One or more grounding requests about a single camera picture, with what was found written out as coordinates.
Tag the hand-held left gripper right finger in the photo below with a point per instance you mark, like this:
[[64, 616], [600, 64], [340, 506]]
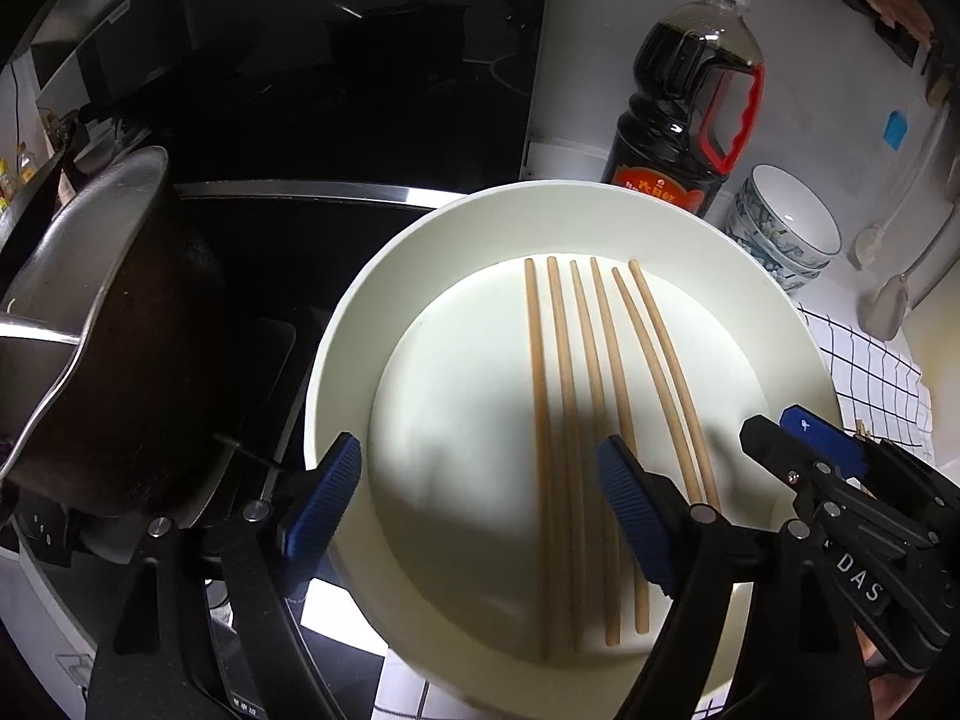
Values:
[[637, 517]]

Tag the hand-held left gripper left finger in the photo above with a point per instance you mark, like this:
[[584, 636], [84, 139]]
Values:
[[319, 517]]

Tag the bunch of wooden chopsticks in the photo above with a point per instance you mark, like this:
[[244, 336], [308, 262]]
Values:
[[537, 390]]

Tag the dark wok with steel interior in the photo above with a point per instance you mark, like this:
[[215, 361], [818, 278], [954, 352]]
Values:
[[135, 352]]

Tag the black range hood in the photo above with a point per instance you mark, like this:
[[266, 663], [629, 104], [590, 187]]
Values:
[[300, 52]]

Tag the metal spatula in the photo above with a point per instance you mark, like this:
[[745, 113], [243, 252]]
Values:
[[885, 307]]

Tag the black glass stove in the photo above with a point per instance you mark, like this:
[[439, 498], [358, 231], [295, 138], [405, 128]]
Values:
[[285, 262]]

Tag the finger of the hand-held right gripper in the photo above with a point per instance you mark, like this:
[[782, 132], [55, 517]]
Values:
[[780, 457], [825, 442]]

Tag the person's right hand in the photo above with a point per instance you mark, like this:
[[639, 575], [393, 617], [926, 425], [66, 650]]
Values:
[[874, 656]]

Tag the blue wall sticker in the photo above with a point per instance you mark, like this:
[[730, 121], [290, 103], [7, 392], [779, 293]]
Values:
[[897, 131]]

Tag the small colourful containers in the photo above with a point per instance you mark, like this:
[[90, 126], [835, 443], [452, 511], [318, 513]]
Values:
[[7, 180]]

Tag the white black checked cloth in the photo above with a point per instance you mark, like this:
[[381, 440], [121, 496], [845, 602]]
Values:
[[862, 360]]

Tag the white blue patterned bowl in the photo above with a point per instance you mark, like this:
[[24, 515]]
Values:
[[765, 274], [795, 210], [780, 259]]

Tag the round white tray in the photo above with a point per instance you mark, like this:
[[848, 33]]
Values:
[[465, 405]]

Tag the white brush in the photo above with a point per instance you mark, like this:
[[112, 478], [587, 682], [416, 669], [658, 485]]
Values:
[[866, 244]]

